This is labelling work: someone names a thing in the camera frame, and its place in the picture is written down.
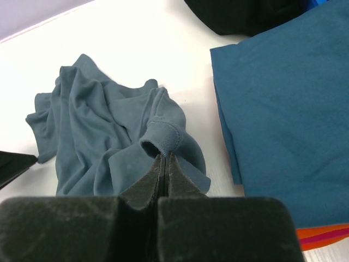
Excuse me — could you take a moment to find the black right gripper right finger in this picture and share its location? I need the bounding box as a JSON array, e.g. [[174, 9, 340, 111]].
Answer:
[[157, 156, 303, 261]]

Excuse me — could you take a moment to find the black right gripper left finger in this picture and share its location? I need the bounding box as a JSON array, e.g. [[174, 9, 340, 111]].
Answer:
[[1, 155, 166, 261]]

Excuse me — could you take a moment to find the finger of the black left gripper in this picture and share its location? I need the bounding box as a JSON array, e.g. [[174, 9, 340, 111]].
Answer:
[[0, 151, 38, 189]]

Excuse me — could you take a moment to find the grey-blue t shirt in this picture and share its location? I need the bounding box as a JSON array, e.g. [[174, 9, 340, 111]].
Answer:
[[26, 54, 210, 196]]

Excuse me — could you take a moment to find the folded orange t shirt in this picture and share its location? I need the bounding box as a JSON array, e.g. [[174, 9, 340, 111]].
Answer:
[[297, 224, 348, 251]]

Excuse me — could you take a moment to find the folded magenta t shirt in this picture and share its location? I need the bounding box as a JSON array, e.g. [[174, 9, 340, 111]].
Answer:
[[300, 228, 348, 245]]

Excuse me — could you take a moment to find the folded teal t shirt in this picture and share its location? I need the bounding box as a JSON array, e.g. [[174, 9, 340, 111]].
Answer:
[[210, 1, 348, 228]]

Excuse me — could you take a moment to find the black t shirt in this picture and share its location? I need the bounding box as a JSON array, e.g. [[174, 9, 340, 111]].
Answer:
[[185, 0, 308, 37]]

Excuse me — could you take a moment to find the blue plastic bin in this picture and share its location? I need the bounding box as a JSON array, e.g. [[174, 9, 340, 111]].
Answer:
[[306, 0, 327, 10]]

